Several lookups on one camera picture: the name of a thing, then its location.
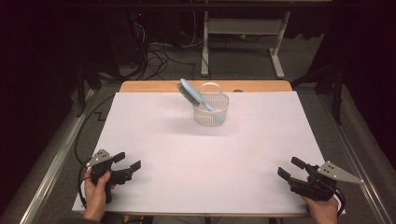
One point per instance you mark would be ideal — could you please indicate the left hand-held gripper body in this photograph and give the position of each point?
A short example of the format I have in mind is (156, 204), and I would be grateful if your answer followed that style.
(104, 174)

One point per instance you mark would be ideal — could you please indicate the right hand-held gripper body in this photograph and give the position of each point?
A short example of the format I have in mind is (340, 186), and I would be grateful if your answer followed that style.
(314, 186)

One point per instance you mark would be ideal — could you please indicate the white plastic basket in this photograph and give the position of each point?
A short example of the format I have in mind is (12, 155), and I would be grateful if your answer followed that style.
(214, 116)

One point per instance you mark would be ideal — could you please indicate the light blue hairbrush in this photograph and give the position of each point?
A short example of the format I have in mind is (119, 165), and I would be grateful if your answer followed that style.
(193, 91)

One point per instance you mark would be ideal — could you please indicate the person's left hand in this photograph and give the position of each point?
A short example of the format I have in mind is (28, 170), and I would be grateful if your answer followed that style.
(96, 196)

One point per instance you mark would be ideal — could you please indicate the person's right hand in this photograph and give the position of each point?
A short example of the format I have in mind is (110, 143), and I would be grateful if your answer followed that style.
(323, 211)

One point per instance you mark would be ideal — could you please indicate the white table sheet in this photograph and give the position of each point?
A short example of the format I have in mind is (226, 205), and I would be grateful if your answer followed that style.
(186, 174)

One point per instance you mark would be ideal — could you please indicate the black metal stand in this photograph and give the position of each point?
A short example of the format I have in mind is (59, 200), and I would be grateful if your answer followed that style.
(336, 93)
(81, 90)

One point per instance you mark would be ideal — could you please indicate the small yellow ball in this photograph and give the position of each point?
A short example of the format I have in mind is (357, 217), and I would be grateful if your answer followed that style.
(243, 36)

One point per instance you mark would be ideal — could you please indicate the aluminium floor rail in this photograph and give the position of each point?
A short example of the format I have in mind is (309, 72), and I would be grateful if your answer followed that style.
(56, 161)
(348, 149)

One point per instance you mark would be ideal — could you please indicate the white metal table frame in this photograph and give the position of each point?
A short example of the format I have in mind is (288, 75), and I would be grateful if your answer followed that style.
(243, 26)

